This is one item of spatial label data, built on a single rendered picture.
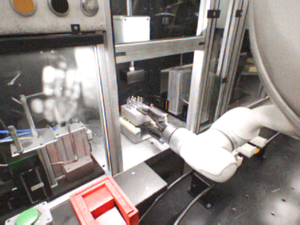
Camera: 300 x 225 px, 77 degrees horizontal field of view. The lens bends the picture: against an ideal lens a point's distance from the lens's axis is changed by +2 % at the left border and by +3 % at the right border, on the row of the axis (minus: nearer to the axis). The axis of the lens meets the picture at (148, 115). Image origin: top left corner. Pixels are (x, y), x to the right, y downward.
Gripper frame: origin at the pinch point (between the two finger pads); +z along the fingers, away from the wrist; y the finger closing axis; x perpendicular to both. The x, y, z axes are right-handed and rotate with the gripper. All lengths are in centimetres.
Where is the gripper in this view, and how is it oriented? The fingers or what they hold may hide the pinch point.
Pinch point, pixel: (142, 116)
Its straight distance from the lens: 81.6
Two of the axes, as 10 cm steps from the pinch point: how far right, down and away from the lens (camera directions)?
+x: -7.9, 2.9, -5.4
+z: -6.1, -3.9, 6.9
